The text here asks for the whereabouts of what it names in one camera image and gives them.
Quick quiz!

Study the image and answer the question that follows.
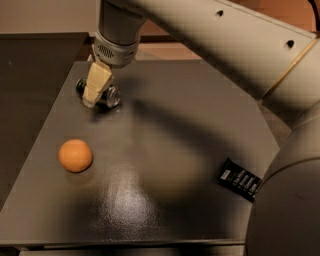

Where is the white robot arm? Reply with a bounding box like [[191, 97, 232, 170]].
[[83, 0, 320, 256]]

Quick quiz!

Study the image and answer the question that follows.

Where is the dark green drink can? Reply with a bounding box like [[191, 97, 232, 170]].
[[76, 78, 120, 109]]

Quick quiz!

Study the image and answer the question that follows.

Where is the orange ball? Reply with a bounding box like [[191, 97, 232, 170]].
[[58, 139, 93, 173]]

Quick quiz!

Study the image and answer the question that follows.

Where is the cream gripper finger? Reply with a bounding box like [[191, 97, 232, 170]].
[[82, 61, 113, 108]]

